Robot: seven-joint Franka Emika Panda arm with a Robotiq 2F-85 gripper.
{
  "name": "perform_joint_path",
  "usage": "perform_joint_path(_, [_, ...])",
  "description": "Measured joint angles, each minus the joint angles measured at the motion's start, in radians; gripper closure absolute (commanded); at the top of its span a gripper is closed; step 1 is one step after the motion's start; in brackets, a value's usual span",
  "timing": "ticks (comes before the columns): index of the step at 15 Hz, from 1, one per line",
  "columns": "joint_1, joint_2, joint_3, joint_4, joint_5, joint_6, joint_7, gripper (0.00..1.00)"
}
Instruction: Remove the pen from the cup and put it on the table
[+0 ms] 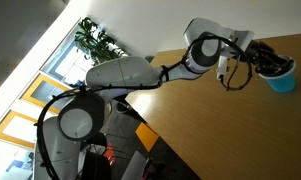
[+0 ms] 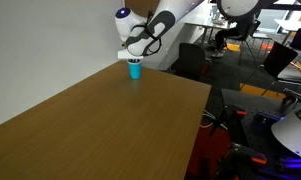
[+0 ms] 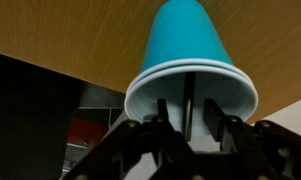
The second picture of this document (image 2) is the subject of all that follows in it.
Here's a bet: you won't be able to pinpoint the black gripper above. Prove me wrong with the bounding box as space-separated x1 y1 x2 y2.
126 58 143 65

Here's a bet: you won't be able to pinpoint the blue paper cup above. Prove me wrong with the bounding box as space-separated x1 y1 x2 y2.
127 60 143 80

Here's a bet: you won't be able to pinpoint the brown cork pin board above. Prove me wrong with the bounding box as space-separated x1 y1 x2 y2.
124 0 162 18

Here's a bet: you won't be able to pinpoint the black office chair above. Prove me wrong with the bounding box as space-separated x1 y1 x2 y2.
166 42 207 82

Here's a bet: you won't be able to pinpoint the white office desk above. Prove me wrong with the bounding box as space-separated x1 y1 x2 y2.
185 18 237 48

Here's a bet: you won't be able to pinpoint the white item on desk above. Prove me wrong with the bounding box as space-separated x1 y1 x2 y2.
211 13 229 25

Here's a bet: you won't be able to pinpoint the seated person in dark clothes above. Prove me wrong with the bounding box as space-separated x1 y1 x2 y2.
213 14 257 59

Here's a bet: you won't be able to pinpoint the black orange clamp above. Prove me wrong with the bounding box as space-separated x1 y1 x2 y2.
209 104 248 138
219 142 268 180

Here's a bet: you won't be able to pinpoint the black metal-legged chair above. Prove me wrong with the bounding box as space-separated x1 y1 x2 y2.
223 19 262 66

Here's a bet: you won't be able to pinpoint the black tilted chair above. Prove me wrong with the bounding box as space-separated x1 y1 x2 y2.
240 41 299 97

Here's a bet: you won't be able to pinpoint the grey desk top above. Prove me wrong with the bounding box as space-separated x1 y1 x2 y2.
277 64 301 85

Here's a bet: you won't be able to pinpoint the white desk with metal leg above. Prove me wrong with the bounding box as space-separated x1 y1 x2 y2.
274 18 301 46

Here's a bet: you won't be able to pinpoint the white floor cables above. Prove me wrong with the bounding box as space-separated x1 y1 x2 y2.
199 109 221 129

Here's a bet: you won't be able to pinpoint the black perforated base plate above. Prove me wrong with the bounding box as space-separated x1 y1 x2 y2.
221 88 301 180

